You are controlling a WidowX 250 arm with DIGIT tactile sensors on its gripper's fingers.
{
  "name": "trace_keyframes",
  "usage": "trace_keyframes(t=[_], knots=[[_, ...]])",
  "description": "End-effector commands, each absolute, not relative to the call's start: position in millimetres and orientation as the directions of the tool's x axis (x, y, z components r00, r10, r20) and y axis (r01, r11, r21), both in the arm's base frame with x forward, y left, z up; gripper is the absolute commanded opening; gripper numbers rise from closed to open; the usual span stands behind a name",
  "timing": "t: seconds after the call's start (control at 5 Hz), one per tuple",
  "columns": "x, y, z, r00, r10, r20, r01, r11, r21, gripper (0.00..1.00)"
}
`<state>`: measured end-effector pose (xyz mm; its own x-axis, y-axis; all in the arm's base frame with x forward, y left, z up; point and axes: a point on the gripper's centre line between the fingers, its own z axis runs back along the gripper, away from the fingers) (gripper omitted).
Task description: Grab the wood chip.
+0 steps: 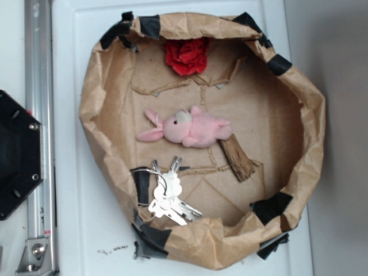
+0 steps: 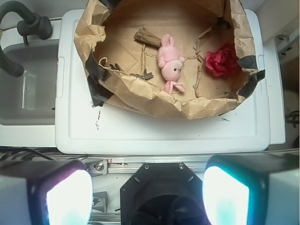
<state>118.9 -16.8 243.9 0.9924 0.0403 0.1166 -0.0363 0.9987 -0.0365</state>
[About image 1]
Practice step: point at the brown wood chip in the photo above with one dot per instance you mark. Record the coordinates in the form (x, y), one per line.
(239, 162)

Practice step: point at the pink plush bunny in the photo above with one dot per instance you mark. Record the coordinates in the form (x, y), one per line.
(192, 128)

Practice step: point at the brown paper bag tray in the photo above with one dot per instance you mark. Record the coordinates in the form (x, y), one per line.
(278, 118)

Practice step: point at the silver key bunch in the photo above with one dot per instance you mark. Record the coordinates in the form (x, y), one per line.
(166, 200)

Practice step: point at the red crumpled tissue paper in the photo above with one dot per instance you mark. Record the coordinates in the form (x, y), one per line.
(187, 57)

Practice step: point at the white plastic tray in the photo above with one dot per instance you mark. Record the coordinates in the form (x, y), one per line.
(94, 236)

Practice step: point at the aluminium extrusion rail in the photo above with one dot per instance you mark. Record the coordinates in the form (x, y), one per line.
(39, 100)

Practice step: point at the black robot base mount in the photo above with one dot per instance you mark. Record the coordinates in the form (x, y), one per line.
(20, 154)

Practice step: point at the metal corner bracket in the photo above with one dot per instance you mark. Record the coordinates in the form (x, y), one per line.
(36, 258)

